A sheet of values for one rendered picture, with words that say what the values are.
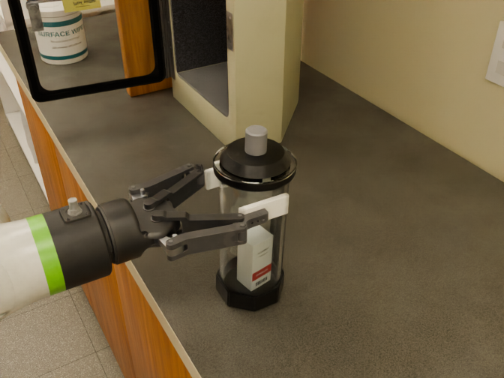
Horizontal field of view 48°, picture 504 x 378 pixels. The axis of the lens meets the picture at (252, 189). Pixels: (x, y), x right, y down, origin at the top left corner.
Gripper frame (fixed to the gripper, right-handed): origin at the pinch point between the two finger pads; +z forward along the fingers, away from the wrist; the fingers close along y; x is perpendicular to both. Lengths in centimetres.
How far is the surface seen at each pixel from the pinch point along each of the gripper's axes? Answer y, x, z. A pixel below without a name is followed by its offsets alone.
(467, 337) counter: -23.0, 18.2, 21.5
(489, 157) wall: 7, 16, 59
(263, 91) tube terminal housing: 34.0, 4.8, 22.0
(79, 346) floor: 85, 112, -18
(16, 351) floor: 94, 113, -37
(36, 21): 66, -5, -13
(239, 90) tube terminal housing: 33.9, 3.4, 16.6
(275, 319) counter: -7.1, 18.4, 0.1
